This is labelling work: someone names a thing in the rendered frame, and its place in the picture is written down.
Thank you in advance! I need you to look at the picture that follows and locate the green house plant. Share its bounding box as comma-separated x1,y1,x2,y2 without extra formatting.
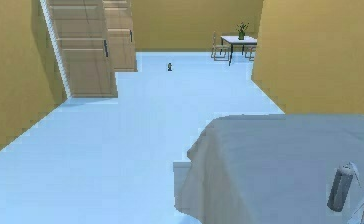
236,21,250,41

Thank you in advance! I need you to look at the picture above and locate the grey bed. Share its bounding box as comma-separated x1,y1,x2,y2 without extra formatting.
172,113,364,224

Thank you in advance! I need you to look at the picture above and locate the white table with black legs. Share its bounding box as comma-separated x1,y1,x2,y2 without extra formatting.
220,35,258,67

